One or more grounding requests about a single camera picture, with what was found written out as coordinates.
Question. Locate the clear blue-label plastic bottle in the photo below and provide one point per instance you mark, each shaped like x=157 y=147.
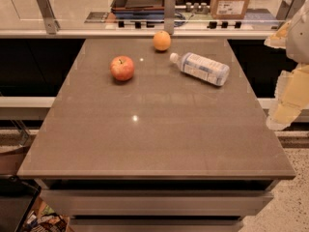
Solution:
x=201 y=67

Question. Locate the dark metal tray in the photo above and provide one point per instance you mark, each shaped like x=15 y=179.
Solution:
x=138 y=6

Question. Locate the metal glass bracket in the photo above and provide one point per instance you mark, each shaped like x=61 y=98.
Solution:
x=286 y=11
x=49 y=19
x=169 y=15

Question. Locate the black bin lower left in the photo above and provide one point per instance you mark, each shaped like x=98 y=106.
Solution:
x=16 y=199

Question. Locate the brown cardboard box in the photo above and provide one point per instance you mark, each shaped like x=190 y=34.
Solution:
x=228 y=9

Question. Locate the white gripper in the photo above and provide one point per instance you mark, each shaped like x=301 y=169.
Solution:
x=299 y=38

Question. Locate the middle metal glass bracket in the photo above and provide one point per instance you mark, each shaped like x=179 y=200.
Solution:
x=169 y=15

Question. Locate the red apple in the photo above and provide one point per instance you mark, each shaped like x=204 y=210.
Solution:
x=122 y=68

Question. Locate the right metal glass bracket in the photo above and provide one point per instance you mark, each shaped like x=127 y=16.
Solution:
x=286 y=11

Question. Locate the orange fruit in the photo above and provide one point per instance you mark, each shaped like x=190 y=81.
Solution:
x=161 y=40

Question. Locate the table drawer front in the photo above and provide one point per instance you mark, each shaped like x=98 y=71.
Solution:
x=156 y=203

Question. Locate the left metal glass bracket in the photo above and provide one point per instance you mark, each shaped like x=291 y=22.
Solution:
x=49 y=19

